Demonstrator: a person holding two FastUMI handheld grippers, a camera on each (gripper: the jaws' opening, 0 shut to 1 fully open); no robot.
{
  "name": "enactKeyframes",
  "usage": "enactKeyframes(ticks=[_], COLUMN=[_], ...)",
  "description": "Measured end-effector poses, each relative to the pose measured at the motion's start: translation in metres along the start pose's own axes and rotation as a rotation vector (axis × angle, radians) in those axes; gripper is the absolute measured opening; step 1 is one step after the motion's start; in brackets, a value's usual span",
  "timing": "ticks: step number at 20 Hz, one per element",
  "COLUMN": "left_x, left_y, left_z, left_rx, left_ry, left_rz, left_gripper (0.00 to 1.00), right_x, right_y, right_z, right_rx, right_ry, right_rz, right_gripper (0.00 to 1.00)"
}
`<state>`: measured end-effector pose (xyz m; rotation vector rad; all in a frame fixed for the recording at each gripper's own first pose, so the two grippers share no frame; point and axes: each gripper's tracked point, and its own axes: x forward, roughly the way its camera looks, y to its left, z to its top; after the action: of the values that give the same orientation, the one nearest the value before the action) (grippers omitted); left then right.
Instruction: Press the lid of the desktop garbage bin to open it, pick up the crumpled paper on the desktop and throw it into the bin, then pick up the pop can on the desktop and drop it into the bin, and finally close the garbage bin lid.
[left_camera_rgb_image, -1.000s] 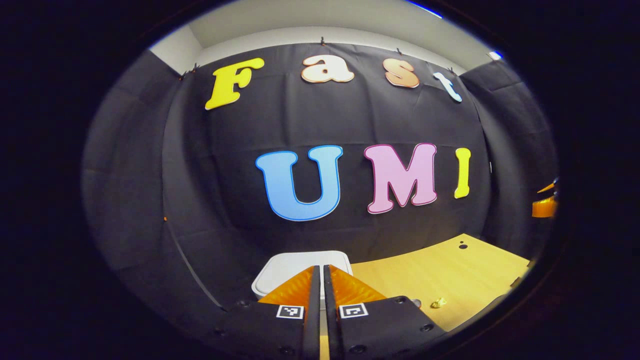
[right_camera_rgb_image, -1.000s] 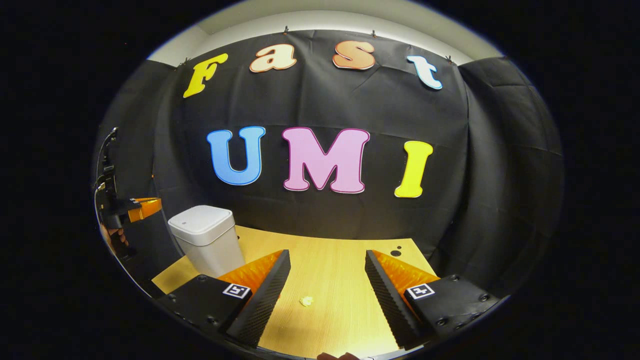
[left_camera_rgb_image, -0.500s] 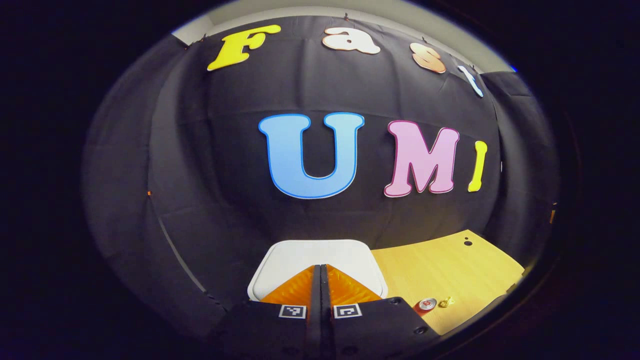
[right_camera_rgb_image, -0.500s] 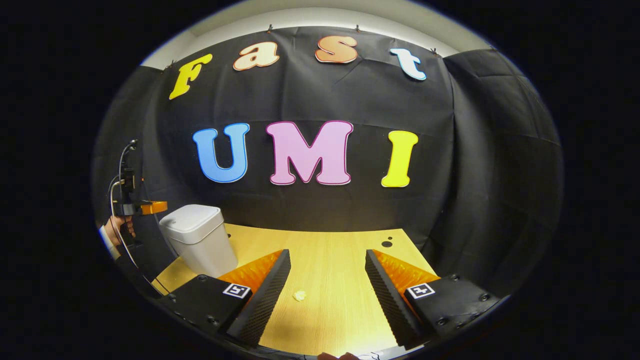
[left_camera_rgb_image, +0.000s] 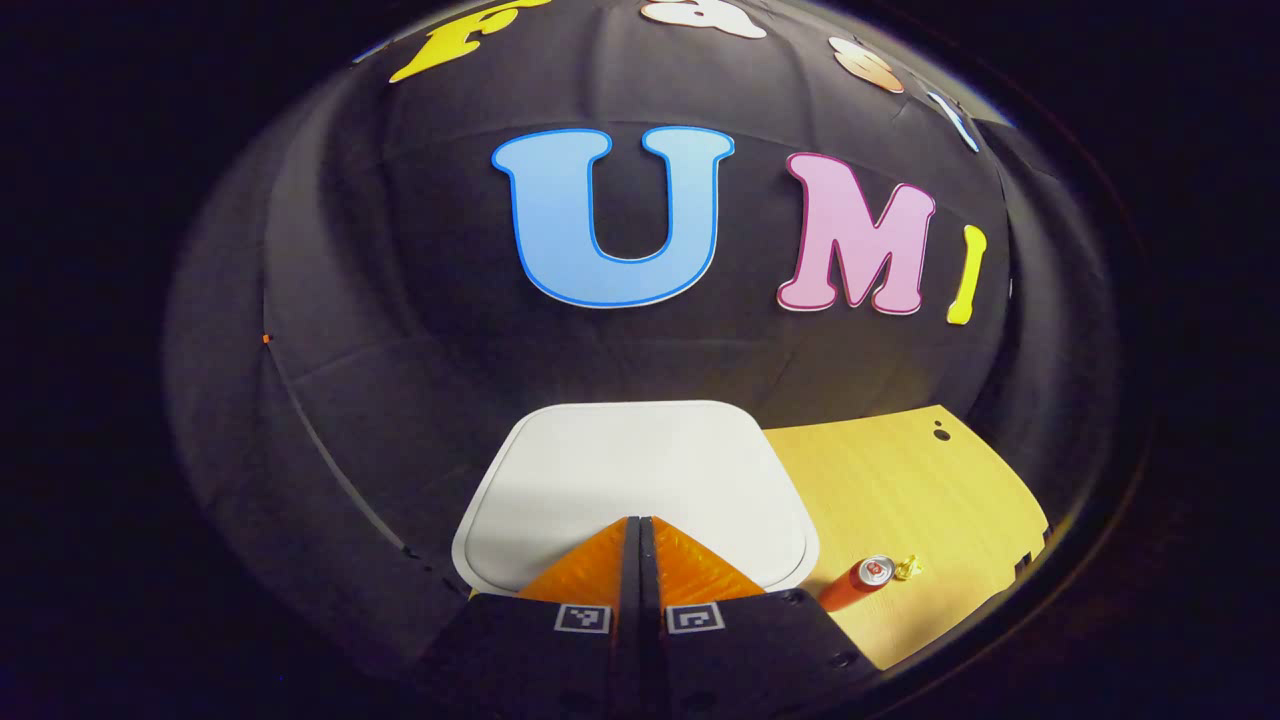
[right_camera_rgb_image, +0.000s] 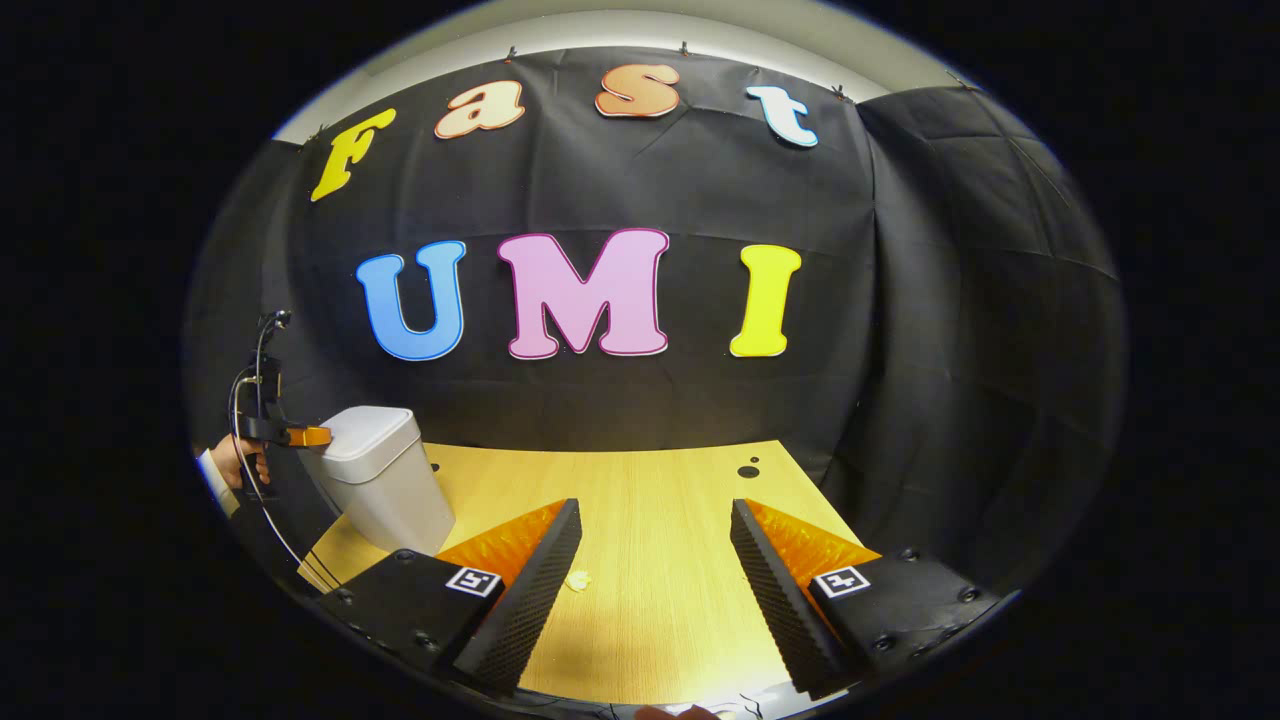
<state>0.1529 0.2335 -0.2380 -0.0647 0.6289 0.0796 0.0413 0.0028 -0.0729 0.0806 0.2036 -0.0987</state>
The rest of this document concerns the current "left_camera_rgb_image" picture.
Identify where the orange pop can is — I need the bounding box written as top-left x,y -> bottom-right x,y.
818,555 -> 897,613

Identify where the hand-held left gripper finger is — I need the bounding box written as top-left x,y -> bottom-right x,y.
640,516 -> 883,720
415,516 -> 641,720

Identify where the white desktop garbage bin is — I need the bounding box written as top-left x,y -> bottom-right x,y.
452,400 -> 821,601

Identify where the black backdrop cloth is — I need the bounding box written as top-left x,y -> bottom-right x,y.
165,0 -> 1121,681

